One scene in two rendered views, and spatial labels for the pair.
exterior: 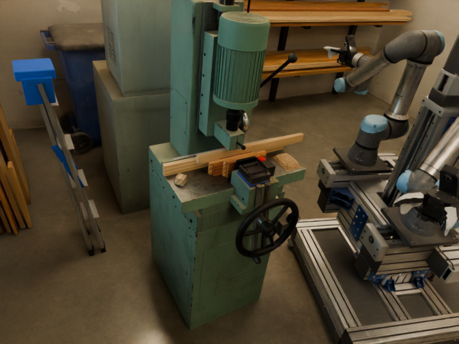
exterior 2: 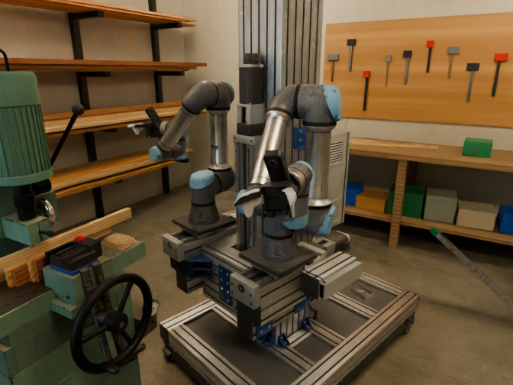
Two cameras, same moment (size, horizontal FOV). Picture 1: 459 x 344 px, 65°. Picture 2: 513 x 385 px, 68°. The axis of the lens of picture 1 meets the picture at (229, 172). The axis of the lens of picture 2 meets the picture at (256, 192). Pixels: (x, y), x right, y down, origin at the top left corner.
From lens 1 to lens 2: 0.29 m
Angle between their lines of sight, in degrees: 30
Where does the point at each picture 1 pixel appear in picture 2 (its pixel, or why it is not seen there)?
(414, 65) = (216, 114)
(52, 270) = not seen: outside the picture
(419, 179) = not seen: hidden behind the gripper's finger
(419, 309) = (317, 351)
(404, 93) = (218, 142)
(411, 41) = (203, 89)
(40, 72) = not seen: outside the picture
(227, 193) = (43, 300)
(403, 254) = (277, 289)
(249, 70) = (24, 131)
